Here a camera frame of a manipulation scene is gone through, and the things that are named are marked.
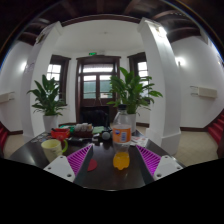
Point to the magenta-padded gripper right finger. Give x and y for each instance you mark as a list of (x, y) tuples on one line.
[(150, 160)]

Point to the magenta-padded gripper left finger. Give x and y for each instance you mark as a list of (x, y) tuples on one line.
[(80, 160)]

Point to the orange drink plastic bottle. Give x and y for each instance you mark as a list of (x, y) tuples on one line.
[(121, 133)]

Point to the flat round red coaster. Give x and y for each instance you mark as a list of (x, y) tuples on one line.
[(93, 165)]

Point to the printed paper leaflet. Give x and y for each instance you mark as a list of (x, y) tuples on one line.
[(140, 140)]

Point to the brown box of small items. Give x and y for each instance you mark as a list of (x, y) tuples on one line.
[(83, 130)]

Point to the red box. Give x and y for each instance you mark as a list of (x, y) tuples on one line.
[(60, 134)]

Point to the green notebook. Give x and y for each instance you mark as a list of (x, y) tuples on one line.
[(98, 129)]

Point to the grey ball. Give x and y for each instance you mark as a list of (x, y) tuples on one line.
[(106, 135)]

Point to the black chair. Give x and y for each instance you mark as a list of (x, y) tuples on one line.
[(95, 116)]

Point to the colourful round stickers sheet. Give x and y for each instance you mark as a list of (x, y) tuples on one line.
[(40, 137)]

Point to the green plant in white pot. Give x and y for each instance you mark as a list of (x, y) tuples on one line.
[(133, 90), (48, 100)]

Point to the red carpeted staircase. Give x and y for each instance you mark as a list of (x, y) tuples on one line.
[(217, 128), (2, 136)]

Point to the dark wooden double door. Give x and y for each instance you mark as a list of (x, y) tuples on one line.
[(96, 83)]

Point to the dark-framed window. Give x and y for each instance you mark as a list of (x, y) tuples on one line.
[(55, 70), (142, 68)]

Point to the green exit sign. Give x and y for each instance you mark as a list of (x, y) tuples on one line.
[(92, 53)]

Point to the white wall lamp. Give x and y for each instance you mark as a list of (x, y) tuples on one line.
[(180, 61), (24, 66)]

